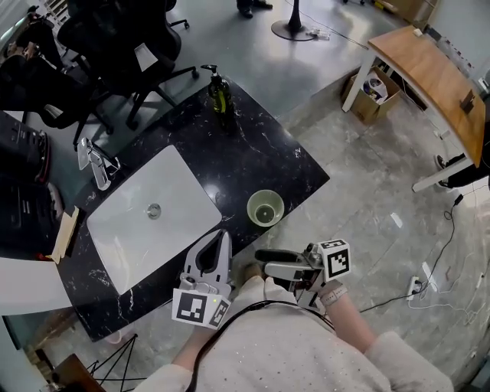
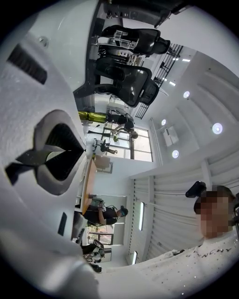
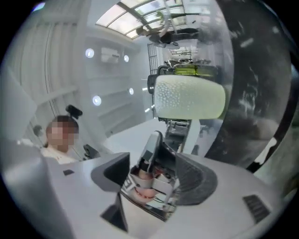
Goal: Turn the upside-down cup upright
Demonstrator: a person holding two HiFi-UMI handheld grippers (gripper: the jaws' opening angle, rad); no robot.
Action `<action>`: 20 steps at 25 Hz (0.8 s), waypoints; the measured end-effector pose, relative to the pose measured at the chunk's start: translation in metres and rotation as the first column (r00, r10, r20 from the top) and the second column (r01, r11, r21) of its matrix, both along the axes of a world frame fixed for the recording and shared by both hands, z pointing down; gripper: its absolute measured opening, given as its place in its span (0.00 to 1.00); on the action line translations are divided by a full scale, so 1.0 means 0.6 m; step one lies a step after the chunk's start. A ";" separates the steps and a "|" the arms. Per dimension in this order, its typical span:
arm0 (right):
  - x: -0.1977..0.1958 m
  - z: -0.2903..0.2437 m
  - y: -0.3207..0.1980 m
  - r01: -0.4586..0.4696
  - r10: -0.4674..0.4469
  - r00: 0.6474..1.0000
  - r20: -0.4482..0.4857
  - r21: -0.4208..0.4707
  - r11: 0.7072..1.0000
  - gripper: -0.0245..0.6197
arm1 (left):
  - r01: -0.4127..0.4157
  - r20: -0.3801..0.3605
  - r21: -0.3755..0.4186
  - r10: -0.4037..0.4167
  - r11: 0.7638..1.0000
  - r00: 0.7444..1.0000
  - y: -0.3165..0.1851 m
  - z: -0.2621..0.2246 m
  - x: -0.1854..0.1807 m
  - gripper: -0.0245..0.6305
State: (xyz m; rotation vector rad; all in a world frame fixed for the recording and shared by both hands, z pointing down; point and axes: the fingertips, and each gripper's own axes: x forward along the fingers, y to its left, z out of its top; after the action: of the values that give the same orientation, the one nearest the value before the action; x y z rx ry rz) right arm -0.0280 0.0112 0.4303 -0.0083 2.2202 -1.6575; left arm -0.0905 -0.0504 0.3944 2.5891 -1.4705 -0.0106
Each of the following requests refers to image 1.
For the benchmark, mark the person's right hand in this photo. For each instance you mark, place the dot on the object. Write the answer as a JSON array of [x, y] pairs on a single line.
[[332, 286]]

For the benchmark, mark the open cardboard box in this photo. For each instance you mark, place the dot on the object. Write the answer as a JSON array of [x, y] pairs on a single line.
[[369, 109]]

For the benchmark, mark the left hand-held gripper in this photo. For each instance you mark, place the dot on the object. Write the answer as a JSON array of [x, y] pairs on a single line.
[[191, 306]]

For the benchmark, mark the white rectangular sink basin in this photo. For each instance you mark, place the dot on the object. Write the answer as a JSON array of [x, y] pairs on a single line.
[[153, 245]]

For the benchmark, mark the person's left beige shoe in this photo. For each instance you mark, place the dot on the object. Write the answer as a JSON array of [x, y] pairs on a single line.
[[253, 271]]

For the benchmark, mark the white power strip with plugs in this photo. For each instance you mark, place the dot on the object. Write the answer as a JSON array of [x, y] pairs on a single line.
[[318, 33]]

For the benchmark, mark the white floor power strip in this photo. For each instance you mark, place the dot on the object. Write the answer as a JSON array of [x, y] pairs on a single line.
[[414, 288]]

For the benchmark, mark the black pedestal stand base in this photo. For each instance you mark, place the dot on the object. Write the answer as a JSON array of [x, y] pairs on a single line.
[[293, 28]]

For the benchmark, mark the person's right forearm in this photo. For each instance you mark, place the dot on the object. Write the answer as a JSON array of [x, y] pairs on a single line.
[[350, 325]]

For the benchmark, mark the white paper scrap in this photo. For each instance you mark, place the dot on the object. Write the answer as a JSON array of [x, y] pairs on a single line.
[[396, 220]]

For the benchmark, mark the black case with red trim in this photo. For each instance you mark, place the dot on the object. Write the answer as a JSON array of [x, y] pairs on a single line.
[[27, 218], [21, 149]]

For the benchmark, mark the light wooden block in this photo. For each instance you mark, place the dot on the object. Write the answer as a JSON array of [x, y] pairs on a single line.
[[65, 235]]

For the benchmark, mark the translucent pale green cup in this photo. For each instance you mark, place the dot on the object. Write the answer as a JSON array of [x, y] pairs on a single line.
[[265, 208]]

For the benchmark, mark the person's cream clothing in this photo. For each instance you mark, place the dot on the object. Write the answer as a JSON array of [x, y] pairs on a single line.
[[283, 344]]

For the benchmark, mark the chrome sink drain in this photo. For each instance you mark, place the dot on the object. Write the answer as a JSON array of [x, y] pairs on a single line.
[[154, 211]]

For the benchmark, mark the person's left forearm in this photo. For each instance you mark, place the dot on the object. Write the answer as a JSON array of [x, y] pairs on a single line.
[[193, 346]]

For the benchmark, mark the small white box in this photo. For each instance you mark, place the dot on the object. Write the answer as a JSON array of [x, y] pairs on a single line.
[[417, 32]]

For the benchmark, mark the wooden desk with white legs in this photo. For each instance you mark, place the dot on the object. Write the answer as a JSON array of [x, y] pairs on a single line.
[[436, 72]]

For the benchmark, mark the white plastic bag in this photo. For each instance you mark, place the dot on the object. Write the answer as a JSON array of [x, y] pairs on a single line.
[[375, 88]]

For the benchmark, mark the dark pump soap bottle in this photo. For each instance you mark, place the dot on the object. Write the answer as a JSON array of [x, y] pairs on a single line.
[[221, 97]]

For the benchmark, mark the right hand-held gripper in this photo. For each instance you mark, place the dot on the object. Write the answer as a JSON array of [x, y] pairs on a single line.
[[337, 260]]

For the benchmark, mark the black office chair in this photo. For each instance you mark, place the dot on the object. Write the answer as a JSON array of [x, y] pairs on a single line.
[[122, 46]]

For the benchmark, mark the brown wooden board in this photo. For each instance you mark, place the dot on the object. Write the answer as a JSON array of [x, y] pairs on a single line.
[[74, 373]]

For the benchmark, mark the small brown block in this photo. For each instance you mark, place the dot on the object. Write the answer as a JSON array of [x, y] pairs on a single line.
[[467, 101]]

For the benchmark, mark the chrome faucet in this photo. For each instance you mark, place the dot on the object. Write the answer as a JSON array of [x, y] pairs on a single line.
[[97, 164]]

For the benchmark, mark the white panel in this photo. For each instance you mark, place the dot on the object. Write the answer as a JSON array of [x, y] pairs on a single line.
[[27, 285]]

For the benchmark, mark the closed cardboard box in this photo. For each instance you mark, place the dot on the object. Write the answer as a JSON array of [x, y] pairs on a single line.
[[411, 9]]

